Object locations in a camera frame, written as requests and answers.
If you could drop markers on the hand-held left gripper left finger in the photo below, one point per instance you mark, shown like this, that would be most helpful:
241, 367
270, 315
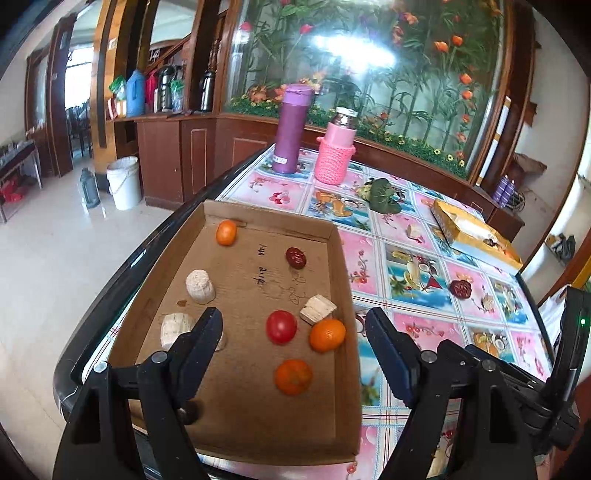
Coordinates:
205, 344

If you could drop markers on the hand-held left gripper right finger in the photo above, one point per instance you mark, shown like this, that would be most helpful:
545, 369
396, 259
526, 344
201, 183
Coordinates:
392, 357

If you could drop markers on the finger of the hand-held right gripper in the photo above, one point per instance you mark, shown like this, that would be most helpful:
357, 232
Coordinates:
521, 374
545, 415

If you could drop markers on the round beige rice cake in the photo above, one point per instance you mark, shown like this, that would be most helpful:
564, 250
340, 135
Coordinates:
201, 286

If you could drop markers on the brown cardboard tray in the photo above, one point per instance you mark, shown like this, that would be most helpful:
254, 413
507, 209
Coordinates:
249, 295

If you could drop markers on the orange tangerine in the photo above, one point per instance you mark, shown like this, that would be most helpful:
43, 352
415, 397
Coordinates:
328, 336
293, 377
226, 232

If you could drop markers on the red tomato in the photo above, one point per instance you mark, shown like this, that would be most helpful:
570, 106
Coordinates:
281, 327

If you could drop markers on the beige cake chunk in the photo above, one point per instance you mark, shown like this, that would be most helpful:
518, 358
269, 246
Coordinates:
317, 309

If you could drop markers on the large wrinkled red date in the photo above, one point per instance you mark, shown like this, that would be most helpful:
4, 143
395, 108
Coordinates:
295, 258

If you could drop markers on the long yellow box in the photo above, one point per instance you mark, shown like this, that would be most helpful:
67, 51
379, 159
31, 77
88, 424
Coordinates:
466, 228

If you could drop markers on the printed plastic tablecloth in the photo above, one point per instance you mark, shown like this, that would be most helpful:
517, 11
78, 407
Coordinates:
431, 323

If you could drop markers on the round red date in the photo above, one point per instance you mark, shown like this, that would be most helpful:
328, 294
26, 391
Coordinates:
460, 289

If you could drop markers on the black bag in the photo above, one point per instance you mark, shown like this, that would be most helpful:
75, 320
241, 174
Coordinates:
564, 247

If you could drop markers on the small beige cake piece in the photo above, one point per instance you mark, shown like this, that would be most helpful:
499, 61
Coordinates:
414, 231

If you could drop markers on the green leafy vegetable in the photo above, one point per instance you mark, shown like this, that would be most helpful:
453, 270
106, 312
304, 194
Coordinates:
382, 196

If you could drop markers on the white plastic bucket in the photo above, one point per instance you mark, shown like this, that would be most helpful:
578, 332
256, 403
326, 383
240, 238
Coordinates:
123, 184

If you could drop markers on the wooden cabinet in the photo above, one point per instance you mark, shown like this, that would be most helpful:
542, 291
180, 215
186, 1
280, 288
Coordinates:
184, 157

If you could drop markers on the grey plastic bottle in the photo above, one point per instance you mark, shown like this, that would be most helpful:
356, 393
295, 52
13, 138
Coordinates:
89, 188

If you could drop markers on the jar with pink knit sleeve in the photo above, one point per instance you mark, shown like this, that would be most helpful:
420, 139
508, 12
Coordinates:
334, 152

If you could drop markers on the white and yellow roll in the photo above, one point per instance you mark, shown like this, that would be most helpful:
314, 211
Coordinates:
496, 138

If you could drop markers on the purple thermos bottle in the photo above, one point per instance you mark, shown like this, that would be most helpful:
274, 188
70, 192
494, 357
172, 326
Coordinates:
291, 129

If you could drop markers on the dark steel thermos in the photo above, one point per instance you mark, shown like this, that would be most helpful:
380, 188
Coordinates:
207, 91
165, 90

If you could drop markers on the red thermos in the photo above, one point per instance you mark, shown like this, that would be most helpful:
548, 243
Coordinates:
151, 92

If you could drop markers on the blue plastic jug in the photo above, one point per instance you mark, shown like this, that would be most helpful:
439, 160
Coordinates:
135, 94

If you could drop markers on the low side table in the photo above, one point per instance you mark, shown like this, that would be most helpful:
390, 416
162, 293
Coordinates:
16, 161

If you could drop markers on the flower-print glass screen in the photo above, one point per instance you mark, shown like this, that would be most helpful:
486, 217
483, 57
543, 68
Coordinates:
369, 92

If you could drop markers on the green packet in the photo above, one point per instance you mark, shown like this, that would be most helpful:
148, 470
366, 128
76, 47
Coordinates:
117, 87

